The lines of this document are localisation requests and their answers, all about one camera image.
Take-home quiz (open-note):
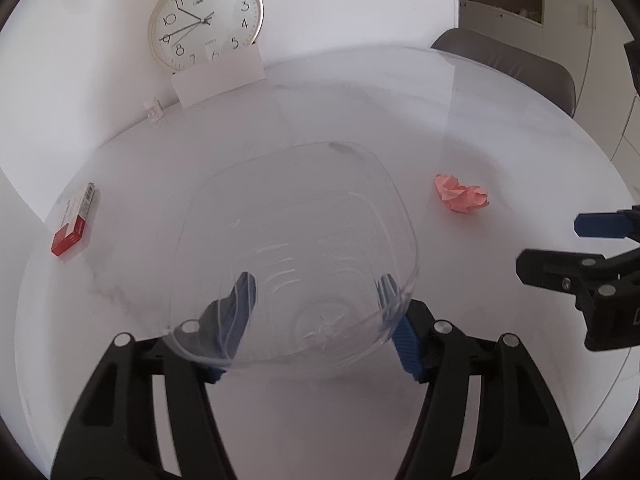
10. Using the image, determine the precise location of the round white wall clock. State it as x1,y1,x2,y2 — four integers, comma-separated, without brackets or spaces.
148,0,265,71

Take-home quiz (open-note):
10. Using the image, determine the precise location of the pink paper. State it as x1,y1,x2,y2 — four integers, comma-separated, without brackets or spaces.
434,174,491,213

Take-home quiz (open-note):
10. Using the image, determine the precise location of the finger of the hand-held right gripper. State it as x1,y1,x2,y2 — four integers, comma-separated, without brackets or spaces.
516,247,640,307
574,203,640,240

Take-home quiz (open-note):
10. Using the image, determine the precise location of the dark grey chair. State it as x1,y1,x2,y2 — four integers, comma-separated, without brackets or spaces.
431,27,577,120

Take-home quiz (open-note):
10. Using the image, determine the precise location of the white paper card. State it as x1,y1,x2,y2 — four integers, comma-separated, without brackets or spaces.
171,45,266,110

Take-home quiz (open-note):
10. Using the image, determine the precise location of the black object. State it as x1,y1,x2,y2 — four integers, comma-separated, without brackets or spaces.
623,39,640,88

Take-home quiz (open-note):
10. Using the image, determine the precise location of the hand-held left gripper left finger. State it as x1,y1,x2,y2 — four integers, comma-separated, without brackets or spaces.
50,271,258,480

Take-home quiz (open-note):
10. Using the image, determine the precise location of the red cardboard box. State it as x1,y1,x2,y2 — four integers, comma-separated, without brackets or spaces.
50,182,100,257

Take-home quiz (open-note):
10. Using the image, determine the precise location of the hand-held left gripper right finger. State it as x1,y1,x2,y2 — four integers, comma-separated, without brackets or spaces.
376,274,582,480

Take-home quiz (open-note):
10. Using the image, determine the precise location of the clear plastic bowl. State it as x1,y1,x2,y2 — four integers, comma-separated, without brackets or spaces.
164,141,421,381

